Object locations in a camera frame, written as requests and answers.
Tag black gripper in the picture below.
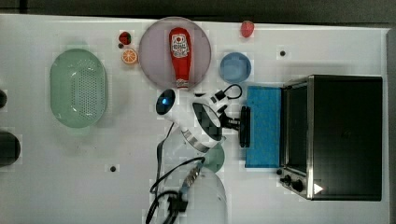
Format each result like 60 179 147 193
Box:
218 105 240 130

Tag black silver toaster oven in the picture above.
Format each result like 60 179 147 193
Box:
238 74 383 202

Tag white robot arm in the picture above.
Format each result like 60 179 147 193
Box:
146 89 250 224

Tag blue cup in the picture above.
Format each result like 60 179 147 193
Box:
219 52 251 84

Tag red ketchup bottle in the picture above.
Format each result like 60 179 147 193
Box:
168 27 191 89

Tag pink strawberry toy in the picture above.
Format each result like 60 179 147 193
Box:
240 21 255 38

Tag purple round plate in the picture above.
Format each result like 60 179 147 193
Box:
138 17 211 89

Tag orange slice toy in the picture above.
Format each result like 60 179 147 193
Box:
121 49 138 64

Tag dark red strawberry toy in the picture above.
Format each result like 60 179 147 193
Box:
119 32 132 45

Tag green perforated colander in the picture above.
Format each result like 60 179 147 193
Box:
49 49 107 129

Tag black round pot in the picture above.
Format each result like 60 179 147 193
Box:
0 132 21 167

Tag small black pot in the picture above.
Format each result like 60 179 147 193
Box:
0 90 7 108

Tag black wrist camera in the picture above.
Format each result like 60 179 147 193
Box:
209 91 227 105

